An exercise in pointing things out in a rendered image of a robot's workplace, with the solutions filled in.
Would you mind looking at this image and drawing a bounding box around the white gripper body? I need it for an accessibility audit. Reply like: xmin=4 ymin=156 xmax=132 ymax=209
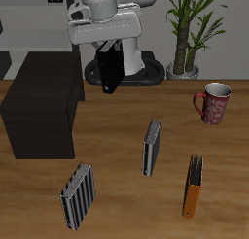
xmin=67 ymin=12 xmax=143 ymax=46

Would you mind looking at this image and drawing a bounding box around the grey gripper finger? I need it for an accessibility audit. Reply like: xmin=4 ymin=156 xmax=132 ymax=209
xmin=95 ymin=40 xmax=117 ymax=53
xmin=114 ymin=39 xmax=124 ymax=51

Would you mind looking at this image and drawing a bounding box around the grey and black book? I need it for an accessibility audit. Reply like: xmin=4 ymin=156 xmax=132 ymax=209
xmin=141 ymin=118 xmax=162 ymax=178

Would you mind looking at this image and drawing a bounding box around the grey striped book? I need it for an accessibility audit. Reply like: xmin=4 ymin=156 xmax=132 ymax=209
xmin=59 ymin=161 xmax=96 ymax=232

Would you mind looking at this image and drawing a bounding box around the orange and black book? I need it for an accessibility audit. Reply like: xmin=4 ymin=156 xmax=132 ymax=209
xmin=181 ymin=153 xmax=205 ymax=221

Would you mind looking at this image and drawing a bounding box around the green pot plant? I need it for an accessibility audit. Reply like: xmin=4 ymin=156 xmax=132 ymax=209
xmin=164 ymin=0 xmax=230 ymax=82

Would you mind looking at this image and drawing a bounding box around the dark wooden cabinet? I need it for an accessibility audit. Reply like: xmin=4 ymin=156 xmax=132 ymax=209
xmin=0 ymin=51 xmax=87 ymax=160

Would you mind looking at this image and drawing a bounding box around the red patterned mug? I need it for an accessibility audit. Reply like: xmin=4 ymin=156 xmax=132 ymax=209
xmin=193 ymin=82 xmax=233 ymax=126

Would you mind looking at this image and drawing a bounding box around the flat black base plate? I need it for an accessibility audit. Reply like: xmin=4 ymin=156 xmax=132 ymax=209
xmin=84 ymin=51 xmax=166 ymax=87

